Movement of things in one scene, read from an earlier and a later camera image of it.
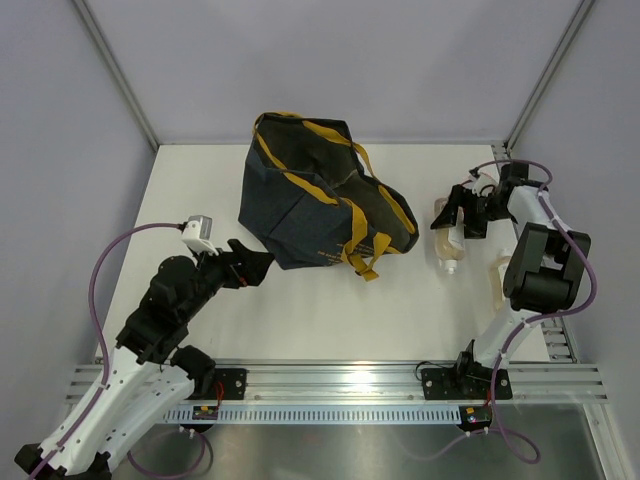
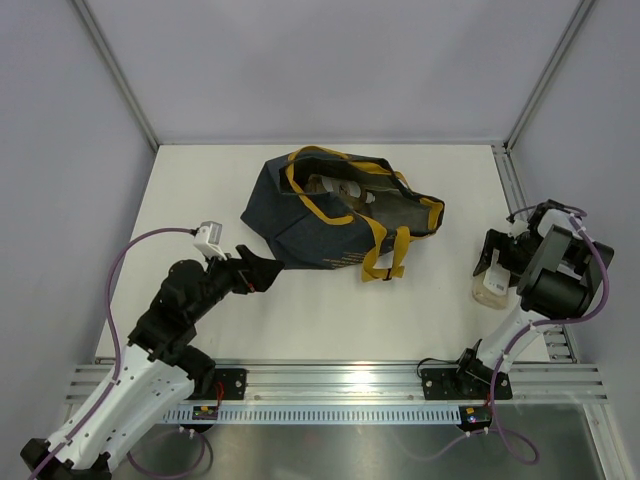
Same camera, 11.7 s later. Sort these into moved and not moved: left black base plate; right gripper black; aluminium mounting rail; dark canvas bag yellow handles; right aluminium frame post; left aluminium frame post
Moved: right gripper black; dark canvas bag yellow handles
Not moved: right aluminium frame post; left aluminium frame post; aluminium mounting rail; left black base plate
